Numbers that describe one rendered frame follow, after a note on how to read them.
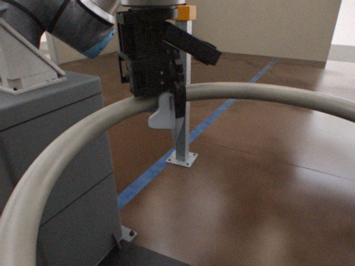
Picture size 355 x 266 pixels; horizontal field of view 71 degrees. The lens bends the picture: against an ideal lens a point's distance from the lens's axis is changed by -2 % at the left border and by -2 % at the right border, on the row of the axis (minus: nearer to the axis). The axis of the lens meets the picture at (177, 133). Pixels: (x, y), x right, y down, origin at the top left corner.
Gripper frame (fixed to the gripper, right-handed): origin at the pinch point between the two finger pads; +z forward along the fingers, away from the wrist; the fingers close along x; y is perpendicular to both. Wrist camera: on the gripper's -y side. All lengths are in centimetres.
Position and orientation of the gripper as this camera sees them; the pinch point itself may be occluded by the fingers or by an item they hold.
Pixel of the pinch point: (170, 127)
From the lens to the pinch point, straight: 46.7
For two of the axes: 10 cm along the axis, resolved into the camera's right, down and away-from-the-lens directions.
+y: -8.9, 2.4, -3.9
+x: 4.6, 4.5, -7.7
